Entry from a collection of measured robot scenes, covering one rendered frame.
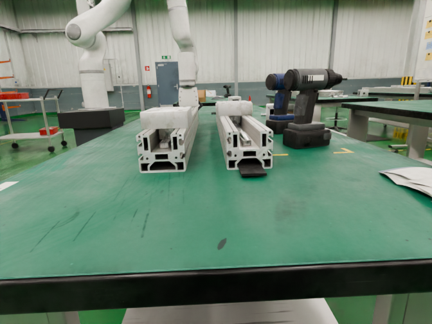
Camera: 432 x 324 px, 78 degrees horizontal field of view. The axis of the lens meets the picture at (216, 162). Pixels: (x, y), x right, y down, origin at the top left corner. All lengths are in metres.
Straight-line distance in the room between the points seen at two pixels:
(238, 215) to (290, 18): 12.87
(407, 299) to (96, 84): 1.44
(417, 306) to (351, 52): 13.59
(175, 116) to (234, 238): 0.38
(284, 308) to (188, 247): 0.78
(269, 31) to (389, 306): 12.52
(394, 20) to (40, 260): 14.94
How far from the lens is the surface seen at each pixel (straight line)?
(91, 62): 1.54
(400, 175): 0.60
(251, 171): 0.54
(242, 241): 0.33
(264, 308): 1.06
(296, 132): 0.78
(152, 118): 0.64
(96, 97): 1.53
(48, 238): 0.40
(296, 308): 1.07
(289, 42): 12.98
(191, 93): 1.40
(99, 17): 1.53
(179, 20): 1.42
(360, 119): 2.92
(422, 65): 4.35
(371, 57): 14.44
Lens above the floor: 0.95
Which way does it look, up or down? 16 degrees down
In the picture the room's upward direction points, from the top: 2 degrees counter-clockwise
